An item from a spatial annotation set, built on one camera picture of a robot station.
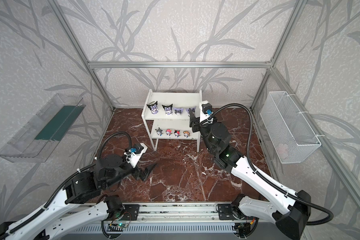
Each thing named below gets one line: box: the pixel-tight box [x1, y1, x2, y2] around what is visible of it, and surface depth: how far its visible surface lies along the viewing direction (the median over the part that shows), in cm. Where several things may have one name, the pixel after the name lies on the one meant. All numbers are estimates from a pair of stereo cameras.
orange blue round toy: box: [183, 131, 190, 138], surface depth 84 cm
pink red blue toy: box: [165, 129, 172, 136], surface depth 85 cm
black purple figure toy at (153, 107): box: [146, 101, 159, 115], surface depth 71 cm
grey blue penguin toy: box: [155, 127, 163, 136], surface depth 84 cm
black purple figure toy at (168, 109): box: [161, 103, 173, 116], surface depth 71 cm
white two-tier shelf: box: [141, 89, 202, 153], surface depth 78 cm
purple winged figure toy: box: [174, 107, 184, 116], surface depth 71 cm
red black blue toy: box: [174, 129, 181, 138], surface depth 84 cm
